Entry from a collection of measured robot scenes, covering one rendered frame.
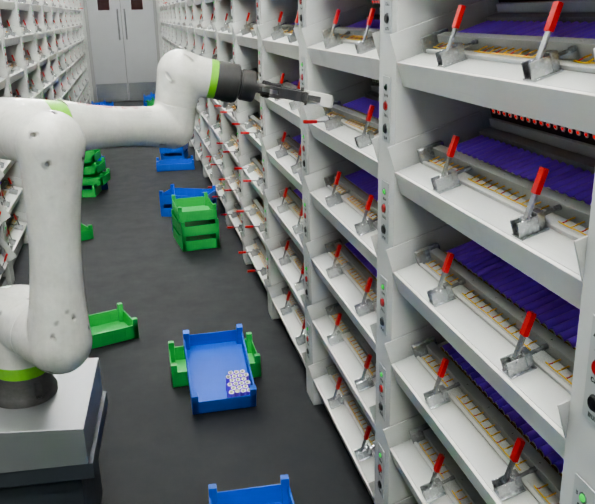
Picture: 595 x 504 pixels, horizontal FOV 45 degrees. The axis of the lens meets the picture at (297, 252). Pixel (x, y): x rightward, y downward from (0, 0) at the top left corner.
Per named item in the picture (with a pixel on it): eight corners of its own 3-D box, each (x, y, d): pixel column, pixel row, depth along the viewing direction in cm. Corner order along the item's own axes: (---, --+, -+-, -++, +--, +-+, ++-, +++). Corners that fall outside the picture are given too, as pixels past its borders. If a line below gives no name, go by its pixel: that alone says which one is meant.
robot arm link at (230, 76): (221, 57, 169) (217, 55, 177) (213, 107, 172) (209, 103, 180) (246, 62, 170) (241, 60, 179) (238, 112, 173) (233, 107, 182)
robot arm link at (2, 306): (15, 393, 152) (7, 310, 145) (-22, 367, 161) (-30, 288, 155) (70, 372, 161) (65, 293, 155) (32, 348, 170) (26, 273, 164)
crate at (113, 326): (60, 356, 266) (57, 336, 263) (48, 337, 283) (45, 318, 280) (139, 337, 280) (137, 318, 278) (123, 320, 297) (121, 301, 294)
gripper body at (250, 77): (234, 97, 181) (269, 104, 183) (238, 101, 173) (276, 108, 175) (239, 67, 179) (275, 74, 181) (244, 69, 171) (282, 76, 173)
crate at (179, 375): (172, 387, 242) (171, 366, 239) (169, 361, 261) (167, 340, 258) (261, 376, 248) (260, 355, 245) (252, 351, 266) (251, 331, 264)
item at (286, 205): (308, 261, 224) (293, 221, 219) (271, 212, 280) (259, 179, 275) (368, 237, 226) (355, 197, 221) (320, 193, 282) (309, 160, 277)
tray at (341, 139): (384, 183, 146) (371, 139, 143) (313, 137, 203) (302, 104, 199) (473, 148, 148) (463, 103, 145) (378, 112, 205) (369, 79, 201)
